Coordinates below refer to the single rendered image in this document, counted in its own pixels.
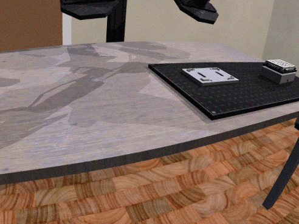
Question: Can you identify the white rectangular plate nest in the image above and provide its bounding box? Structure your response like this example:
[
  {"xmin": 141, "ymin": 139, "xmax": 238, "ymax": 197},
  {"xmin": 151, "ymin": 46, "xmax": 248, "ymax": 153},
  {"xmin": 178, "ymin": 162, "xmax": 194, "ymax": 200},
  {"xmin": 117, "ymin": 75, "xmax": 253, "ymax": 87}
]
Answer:
[{"xmin": 182, "ymin": 68, "xmax": 239, "ymax": 86}]

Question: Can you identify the white well plate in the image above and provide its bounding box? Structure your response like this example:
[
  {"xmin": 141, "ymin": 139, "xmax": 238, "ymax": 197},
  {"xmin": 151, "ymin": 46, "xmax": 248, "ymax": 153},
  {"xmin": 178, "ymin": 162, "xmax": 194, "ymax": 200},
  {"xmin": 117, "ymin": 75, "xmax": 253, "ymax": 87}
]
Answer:
[{"xmin": 266, "ymin": 59, "xmax": 295, "ymax": 71}]

